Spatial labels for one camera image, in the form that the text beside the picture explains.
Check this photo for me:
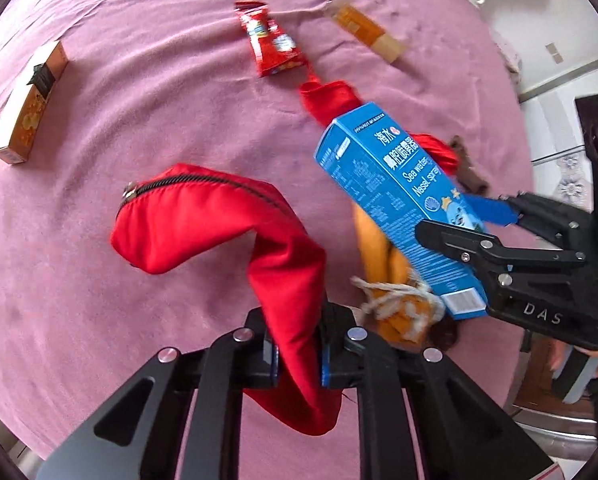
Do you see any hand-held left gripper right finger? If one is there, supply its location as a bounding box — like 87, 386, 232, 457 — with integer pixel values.
321, 304, 566, 480

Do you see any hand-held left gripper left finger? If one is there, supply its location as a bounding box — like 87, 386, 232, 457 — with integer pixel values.
36, 308, 280, 480

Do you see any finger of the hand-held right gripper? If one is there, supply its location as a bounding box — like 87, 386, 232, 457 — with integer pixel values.
415, 219, 588, 286
465, 191, 597, 252

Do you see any blue nasal spray box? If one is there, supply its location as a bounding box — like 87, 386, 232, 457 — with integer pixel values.
314, 102, 490, 322

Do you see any red zipper bag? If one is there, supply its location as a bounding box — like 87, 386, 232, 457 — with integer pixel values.
110, 79, 462, 437

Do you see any gold lotion box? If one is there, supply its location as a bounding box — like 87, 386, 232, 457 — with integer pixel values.
0, 40, 70, 165

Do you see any brown wrapper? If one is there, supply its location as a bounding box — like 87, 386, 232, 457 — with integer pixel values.
449, 135, 490, 196

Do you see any amber clear tube package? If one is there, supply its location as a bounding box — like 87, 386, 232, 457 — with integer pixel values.
325, 0, 410, 65

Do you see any pink bed sheet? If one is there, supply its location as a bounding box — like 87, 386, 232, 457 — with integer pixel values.
0, 0, 554, 480

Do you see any red snack packet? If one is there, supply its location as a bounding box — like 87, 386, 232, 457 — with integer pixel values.
234, 0, 302, 79

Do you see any yellow cloth with rope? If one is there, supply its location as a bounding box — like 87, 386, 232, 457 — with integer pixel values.
351, 204, 450, 346

